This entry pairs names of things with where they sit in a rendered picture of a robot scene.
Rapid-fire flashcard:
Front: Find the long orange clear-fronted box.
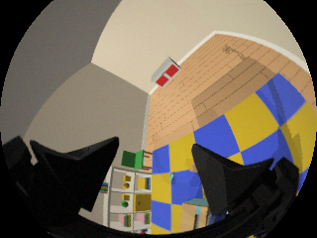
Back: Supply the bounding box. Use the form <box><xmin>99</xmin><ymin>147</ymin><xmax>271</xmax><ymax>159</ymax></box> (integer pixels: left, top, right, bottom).
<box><xmin>178</xmin><ymin>198</ymin><xmax>217</xmax><ymax>233</ymax></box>

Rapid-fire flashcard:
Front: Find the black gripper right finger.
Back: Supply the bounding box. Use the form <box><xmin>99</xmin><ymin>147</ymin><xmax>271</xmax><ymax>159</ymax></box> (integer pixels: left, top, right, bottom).
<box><xmin>191</xmin><ymin>143</ymin><xmax>274</xmax><ymax>217</ymax></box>

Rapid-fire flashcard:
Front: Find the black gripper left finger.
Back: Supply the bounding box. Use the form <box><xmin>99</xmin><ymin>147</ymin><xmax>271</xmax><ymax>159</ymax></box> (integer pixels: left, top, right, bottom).
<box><xmin>31</xmin><ymin>138</ymin><xmax>119</xmax><ymax>211</ymax></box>

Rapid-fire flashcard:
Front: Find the brown cube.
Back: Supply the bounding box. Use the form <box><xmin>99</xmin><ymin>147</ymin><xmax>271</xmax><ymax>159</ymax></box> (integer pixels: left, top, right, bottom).
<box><xmin>190</xmin><ymin>163</ymin><xmax>197</xmax><ymax>174</ymax></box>

